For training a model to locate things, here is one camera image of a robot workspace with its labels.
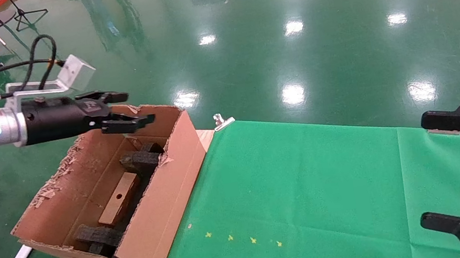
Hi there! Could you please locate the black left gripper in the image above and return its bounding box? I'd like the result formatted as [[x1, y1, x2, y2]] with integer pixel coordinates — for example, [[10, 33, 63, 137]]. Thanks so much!
[[21, 82, 158, 149]]

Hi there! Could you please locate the small cardboard box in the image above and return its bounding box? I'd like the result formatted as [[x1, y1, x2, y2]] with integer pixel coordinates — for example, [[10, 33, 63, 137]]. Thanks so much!
[[92, 170, 148, 228]]

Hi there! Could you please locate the large open cardboard carton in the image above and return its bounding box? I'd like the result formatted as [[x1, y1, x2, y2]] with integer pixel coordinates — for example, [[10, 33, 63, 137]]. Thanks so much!
[[0, 94, 222, 258]]

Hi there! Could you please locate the silver metal clip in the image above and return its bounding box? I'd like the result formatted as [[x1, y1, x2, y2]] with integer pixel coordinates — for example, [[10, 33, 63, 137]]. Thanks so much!
[[212, 111, 237, 132]]

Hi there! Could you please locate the large dark foam block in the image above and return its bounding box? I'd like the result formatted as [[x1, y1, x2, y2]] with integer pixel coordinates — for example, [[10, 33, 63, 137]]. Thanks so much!
[[73, 219, 127, 258]]

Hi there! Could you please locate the black tripod stand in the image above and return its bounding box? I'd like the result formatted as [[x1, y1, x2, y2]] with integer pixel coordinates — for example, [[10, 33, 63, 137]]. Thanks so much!
[[9, 0, 50, 33]]

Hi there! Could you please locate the green cloth with yellow marks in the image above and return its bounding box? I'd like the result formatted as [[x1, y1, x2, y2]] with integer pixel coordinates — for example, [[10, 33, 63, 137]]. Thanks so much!
[[137, 97, 415, 258]]

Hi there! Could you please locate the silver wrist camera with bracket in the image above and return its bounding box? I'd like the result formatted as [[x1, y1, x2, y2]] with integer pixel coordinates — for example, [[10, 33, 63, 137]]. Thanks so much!
[[0, 52, 100, 109]]

